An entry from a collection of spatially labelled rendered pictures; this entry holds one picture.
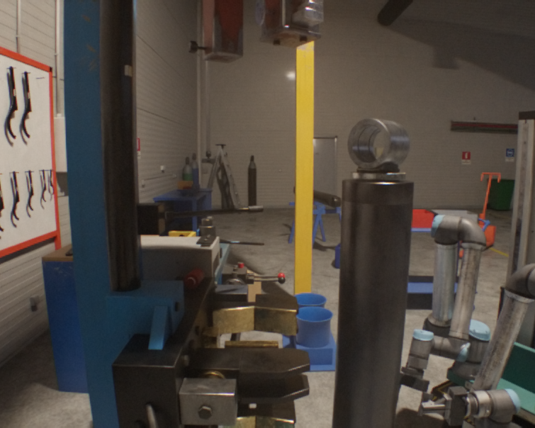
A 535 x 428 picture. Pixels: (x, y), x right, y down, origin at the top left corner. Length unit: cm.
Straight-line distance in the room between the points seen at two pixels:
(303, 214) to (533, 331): 224
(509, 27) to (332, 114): 641
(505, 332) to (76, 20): 178
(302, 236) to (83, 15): 295
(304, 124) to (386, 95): 898
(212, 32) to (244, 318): 99
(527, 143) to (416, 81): 1089
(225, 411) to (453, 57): 1309
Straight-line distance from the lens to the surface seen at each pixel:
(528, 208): 216
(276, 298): 153
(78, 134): 123
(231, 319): 145
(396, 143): 116
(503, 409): 164
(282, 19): 100
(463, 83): 1356
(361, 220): 113
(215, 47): 132
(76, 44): 127
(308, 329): 296
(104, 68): 109
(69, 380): 298
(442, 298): 216
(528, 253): 224
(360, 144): 123
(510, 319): 168
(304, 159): 369
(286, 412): 171
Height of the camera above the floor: 154
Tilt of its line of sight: 8 degrees down
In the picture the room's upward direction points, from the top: straight up
